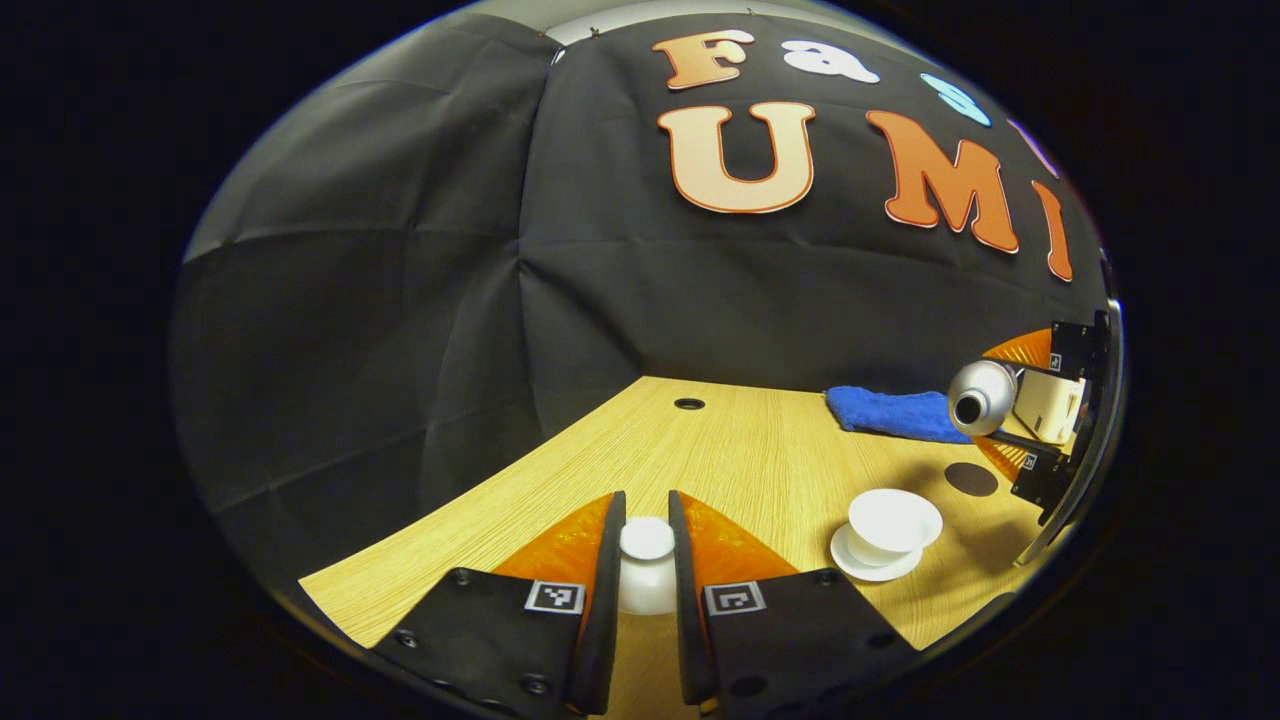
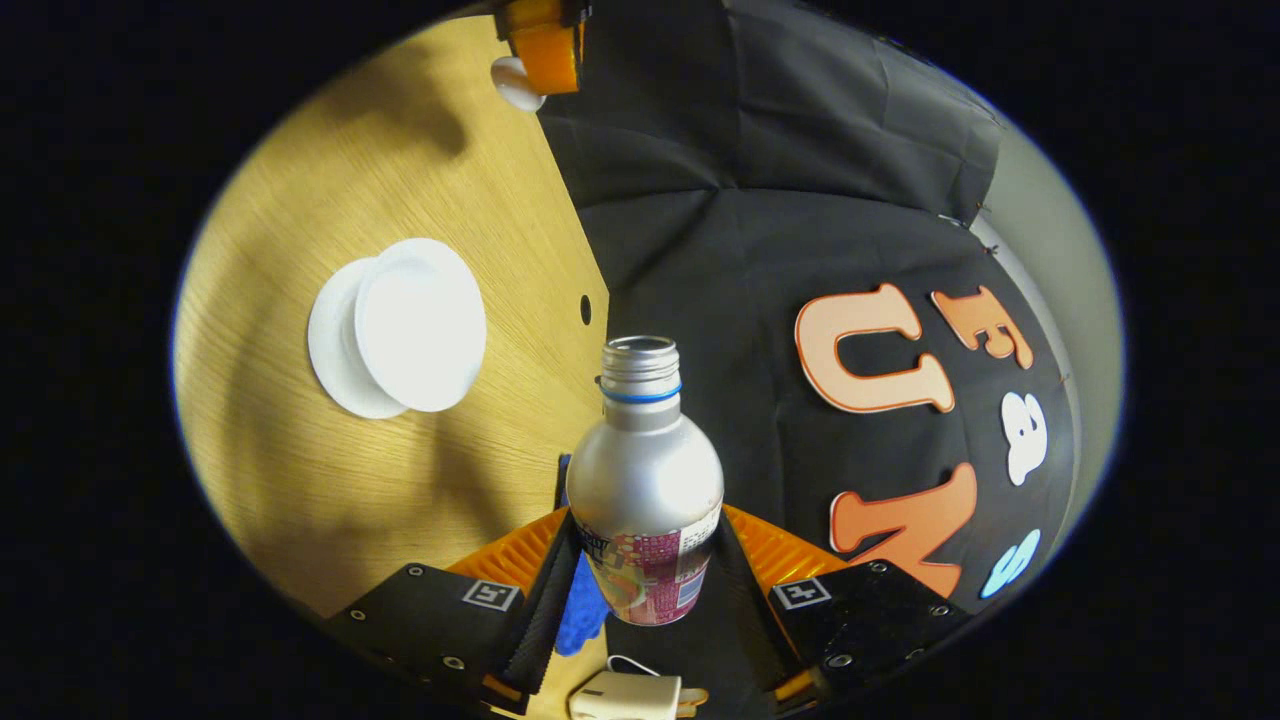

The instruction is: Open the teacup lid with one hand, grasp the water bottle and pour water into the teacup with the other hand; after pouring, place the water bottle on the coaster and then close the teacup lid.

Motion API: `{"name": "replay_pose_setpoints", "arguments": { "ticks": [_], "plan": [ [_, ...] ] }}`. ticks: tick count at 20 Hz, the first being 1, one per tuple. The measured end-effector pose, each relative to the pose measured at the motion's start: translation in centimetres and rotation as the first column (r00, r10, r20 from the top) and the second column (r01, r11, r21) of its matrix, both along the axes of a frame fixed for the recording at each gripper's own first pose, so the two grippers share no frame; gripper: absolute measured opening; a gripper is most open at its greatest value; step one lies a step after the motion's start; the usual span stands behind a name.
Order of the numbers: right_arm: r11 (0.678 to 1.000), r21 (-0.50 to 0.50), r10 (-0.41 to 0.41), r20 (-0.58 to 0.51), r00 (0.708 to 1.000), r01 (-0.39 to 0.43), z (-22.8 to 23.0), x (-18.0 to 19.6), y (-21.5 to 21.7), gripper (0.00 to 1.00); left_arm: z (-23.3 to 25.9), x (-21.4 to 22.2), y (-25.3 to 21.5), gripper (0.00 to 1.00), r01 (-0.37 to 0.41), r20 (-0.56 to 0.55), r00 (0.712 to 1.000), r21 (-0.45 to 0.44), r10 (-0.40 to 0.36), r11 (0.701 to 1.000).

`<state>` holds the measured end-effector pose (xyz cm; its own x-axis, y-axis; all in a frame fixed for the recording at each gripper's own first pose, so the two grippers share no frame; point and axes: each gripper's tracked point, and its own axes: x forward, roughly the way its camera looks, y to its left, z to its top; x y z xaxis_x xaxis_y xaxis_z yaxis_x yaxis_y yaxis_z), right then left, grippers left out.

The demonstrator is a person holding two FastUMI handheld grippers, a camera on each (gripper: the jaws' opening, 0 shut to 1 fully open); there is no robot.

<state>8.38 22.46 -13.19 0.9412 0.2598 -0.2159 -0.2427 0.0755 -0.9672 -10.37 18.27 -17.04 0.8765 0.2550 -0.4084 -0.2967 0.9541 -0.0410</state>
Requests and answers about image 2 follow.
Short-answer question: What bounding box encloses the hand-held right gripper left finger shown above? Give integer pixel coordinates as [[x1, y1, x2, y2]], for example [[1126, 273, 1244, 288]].
[[325, 507, 583, 716]]

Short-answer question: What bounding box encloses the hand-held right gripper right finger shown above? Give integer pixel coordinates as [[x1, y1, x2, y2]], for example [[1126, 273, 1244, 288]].
[[712, 505, 973, 706]]

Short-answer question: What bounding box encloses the silver water bottle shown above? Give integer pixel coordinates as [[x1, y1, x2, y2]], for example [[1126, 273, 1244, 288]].
[[566, 336, 725, 627]]

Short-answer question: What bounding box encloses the white teacup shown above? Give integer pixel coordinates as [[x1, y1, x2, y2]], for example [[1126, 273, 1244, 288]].
[[355, 238, 488, 413]]

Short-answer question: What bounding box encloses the blue towel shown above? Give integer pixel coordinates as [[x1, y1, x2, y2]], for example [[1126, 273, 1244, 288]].
[[555, 455, 613, 657]]

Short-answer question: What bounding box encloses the white toaster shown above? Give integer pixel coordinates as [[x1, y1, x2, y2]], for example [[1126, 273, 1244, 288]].
[[568, 670, 683, 720]]

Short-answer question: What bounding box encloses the white saucer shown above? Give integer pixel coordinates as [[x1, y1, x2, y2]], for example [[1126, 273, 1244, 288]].
[[307, 257, 411, 420]]

